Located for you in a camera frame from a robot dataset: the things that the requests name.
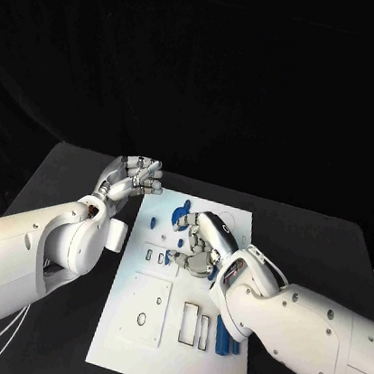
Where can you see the white task board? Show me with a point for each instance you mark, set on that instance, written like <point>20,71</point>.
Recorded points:
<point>138,354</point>

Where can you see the small blue peg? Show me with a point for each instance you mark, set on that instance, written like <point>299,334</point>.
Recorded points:
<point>187,203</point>

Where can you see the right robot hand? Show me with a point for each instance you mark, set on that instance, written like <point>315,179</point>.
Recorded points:
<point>215,233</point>

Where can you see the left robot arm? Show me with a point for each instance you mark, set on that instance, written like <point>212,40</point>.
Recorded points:
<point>8,246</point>

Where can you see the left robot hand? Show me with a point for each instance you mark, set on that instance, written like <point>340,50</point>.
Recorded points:
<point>122,184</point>

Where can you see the blue plug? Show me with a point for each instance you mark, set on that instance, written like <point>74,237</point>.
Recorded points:
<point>167,258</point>

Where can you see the blue gear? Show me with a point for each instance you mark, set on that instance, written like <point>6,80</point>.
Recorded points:
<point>178,213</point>

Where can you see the long blue block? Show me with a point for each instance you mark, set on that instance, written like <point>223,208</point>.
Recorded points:
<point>221,340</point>

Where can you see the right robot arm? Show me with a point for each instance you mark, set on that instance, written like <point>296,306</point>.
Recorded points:
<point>305,323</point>

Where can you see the short blue block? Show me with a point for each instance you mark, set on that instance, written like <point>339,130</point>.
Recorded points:
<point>235,348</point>

